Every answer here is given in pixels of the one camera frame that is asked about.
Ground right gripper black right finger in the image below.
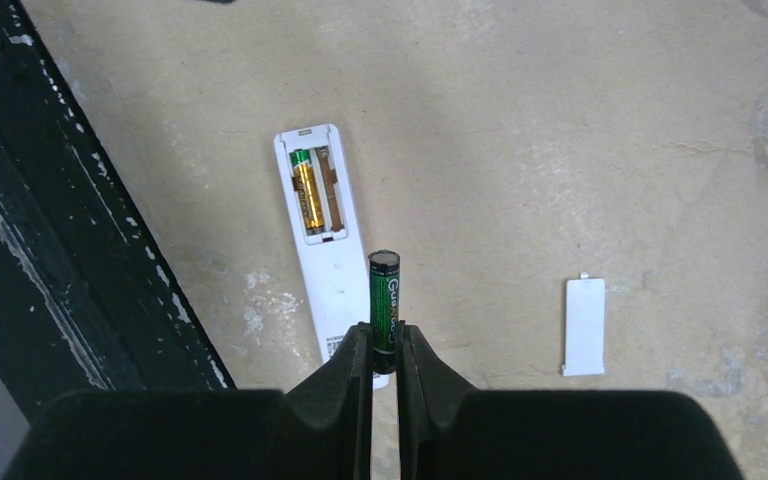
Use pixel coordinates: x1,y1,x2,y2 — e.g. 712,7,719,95
396,323,742,479

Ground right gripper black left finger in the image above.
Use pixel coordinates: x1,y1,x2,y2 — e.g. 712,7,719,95
5,323,372,479

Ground white battery cover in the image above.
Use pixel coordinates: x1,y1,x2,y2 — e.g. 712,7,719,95
561,272,606,377

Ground green black battery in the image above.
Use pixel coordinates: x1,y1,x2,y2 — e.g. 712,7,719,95
368,250,401,375

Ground gold battery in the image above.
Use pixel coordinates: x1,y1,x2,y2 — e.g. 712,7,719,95
289,149,325,235

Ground white remote control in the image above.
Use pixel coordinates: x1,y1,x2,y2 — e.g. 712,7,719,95
273,123,370,362

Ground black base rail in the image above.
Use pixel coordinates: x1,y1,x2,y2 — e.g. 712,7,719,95
0,1,234,422

